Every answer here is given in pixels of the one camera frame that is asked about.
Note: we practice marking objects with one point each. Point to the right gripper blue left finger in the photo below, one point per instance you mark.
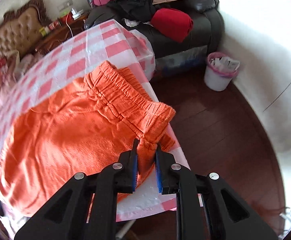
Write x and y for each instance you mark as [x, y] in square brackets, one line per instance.
[119, 177]

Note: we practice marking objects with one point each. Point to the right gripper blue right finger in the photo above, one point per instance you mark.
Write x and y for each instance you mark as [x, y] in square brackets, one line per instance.
[174, 178]

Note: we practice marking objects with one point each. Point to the orange pants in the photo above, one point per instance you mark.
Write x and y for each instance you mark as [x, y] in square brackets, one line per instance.
[83, 127]

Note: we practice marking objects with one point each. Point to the black clothing pile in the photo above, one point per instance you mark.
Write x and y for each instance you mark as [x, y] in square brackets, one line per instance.
[135, 10]

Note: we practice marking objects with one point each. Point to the white trash bin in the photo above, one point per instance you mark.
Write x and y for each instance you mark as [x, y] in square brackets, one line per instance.
[220, 70]

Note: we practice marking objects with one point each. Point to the pink checkered tablecloth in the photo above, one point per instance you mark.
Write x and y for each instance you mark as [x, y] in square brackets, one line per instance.
[75, 58]

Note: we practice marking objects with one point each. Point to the red cloth bundle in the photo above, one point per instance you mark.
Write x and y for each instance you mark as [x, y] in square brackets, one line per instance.
[172, 23]

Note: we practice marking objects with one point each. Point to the floral folded quilt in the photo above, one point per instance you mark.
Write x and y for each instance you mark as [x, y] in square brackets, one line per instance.
[8, 67]

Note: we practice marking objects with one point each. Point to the dark wooden nightstand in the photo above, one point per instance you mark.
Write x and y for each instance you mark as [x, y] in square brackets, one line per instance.
[60, 35]

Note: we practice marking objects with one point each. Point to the yellow lidded jar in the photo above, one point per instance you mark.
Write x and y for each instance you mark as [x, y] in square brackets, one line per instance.
[44, 31]

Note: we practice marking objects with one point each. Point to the red container on nightstand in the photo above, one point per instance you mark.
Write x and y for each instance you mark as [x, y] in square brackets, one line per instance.
[66, 19]

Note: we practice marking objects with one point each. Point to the white device on nightstand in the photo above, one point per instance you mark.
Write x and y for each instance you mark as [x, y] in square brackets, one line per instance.
[76, 14]

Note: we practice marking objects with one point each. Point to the black leather armchair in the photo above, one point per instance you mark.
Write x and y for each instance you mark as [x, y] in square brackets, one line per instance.
[208, 26]

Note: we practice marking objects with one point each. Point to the white wardrobe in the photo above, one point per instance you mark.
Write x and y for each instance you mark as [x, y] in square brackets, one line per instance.
[258, 34]

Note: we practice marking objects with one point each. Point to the tufted brown headboard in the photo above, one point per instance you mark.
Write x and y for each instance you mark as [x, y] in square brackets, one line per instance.
[20, 29]

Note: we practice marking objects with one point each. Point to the wall socket plate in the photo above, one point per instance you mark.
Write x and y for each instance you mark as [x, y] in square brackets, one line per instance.
[64, 5]

